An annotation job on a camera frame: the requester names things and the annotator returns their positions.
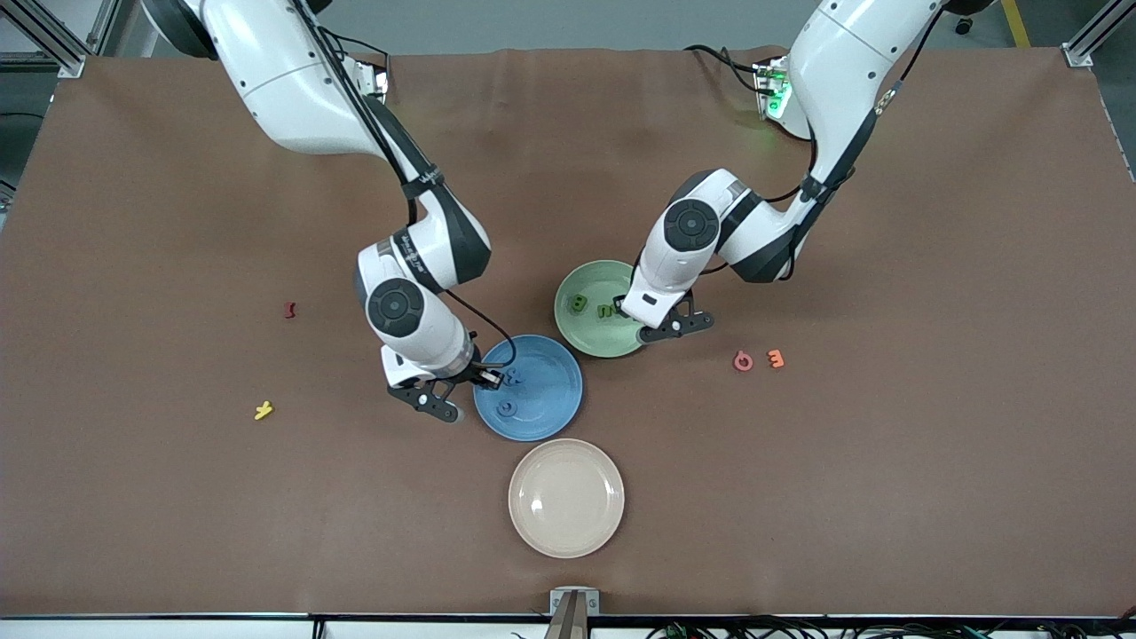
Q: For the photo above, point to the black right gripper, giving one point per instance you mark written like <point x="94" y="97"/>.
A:
<point x="469" y="371"/>

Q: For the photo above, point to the green foam letter B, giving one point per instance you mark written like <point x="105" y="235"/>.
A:
<point x="579" y="303"/>

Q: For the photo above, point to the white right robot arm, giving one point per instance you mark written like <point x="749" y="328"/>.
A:
<point x="284" y="80"/>

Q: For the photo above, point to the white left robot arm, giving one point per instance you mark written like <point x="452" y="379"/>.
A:
<point x="843" y="62"/>

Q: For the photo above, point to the pink foam letter Q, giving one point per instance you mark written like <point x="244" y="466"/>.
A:
<point x="736" y="361"/>

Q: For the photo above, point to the green plate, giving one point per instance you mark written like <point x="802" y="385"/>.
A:
<point x="590" y="342"/>

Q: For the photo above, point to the blue plate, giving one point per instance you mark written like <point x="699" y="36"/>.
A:
<point x="550" y="408"/>

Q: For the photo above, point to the yellow foam letter k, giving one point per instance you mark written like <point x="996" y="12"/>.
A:
<point x="264" y="410"/>

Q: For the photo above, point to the beige plate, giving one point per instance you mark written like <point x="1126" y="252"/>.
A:
<point x="566" y="498"/>

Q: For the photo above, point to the brown table cover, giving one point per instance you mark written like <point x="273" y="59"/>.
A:
<point x="177" y="515"/>

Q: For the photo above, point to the office chair base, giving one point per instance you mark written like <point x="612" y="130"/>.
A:
<point x="964" y="26"/>

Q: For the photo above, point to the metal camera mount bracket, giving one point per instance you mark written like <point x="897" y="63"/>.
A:
<point x="574" y="612"/>

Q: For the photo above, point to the white table edge rail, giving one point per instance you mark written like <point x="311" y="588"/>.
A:
<point x="177" y="629"/>

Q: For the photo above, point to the aluminium frame post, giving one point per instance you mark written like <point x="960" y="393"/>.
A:
<point x="62" y="55"/>
<point x="1078" y="55"/>

